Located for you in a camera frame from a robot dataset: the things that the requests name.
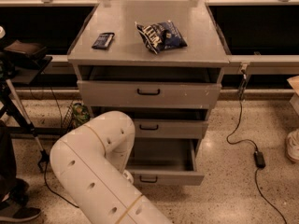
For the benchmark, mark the grey bottom drawer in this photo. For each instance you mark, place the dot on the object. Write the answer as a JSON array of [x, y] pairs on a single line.
[[165, 161]]

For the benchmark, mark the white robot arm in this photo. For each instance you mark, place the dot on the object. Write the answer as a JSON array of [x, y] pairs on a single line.
[[90, 164]]

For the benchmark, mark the grey drawer cabinet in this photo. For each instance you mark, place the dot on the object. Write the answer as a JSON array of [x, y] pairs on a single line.
[[128, 59]]

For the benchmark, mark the grey top drawer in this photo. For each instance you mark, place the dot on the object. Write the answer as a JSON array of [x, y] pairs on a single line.
[[149, 94]]

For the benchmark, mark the green snack bag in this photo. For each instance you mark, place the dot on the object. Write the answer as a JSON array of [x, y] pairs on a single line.
[[80, 115]]

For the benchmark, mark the blue chip bag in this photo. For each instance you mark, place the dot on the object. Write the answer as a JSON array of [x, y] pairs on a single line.
[[161, 36]]

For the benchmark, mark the small dark blue snack packet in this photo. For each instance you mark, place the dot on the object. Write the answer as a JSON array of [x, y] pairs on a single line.
[[103, 41]]

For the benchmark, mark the dark box on stand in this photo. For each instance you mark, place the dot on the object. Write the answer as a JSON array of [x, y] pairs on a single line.
[[34, 51]]

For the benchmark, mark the person in beige clothes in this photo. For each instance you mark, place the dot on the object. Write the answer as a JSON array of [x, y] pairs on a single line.
[[292, 139]]

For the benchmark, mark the dark sneaker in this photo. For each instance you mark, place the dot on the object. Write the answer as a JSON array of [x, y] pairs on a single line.
[[15, 213]]

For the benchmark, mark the black wire basket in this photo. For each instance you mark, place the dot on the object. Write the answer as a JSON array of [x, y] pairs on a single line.
[[67, 120]]

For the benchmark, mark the black power adapter with cable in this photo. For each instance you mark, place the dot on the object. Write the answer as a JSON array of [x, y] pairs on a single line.
[[257, 154]]

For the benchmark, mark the black camera tripod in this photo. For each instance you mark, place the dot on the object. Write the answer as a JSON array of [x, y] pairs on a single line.
[[13, 106]]

